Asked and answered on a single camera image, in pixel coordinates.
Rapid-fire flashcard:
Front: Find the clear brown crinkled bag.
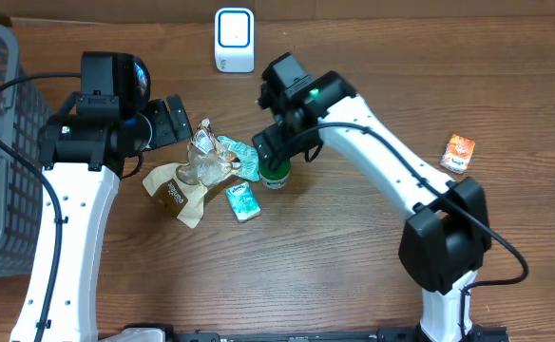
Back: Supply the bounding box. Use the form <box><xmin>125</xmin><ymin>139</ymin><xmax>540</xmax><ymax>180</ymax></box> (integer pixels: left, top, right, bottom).
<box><xmin>143</xmin><ymin>119</ymin><xmax>241</xmax><ymax>229</ymax></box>

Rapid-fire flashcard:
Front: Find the green lid jar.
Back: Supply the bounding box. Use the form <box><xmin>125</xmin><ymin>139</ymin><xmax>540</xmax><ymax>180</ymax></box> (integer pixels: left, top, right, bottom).
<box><xmin>258</xmin><ymin>160</ymin><xmax>291</xmax><ymax>190</ymax></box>

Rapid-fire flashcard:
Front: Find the grey plastic mesh basket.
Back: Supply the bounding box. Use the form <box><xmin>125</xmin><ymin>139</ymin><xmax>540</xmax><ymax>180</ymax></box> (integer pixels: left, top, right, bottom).
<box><xmin>0</xmin><ymin>25</ymin><xmax>52</xmax><ymax>277</ymax></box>

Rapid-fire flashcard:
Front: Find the teal tissue pack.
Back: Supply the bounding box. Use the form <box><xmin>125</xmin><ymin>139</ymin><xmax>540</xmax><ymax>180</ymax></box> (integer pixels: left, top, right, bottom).
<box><xmin>226</xmin><ymin>181</ymin><xmax>261</xmax><ymax>222</ymax></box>

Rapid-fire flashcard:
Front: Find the teal white snack packet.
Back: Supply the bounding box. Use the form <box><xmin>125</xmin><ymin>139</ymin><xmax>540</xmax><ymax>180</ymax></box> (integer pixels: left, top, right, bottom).
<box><xmin>218</xmin><ymin>136</ymin><xmax>260</xmax><ymax>182</ymax></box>

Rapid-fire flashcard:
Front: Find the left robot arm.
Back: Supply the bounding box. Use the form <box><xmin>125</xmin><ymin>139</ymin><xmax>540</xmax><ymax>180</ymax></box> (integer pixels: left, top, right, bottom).
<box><xmin>10</xmin><ymin>52</ymin><xmax>193</xmax><ymax>341</ymax></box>

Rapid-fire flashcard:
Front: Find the orange small carton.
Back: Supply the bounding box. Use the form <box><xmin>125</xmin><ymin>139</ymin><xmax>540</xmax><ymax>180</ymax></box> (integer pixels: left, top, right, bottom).
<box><xmin>440</xmin><ymin>134</ymin><xmax>475</xmax><ymax>174</ymax></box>

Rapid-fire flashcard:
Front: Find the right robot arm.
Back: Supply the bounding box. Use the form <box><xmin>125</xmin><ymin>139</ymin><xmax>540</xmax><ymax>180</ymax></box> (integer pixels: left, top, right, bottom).
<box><xmin>252</xmin><ymin>53</ymin><xmax>491</xmax><ymax>341</ymax></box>

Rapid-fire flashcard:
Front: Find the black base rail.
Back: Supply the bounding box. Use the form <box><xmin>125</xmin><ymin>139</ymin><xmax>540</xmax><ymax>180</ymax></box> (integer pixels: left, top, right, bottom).
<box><xmin>120</xmin><ymin>323</ymin><xmax>511</xmax><ymax>342</ymax></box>

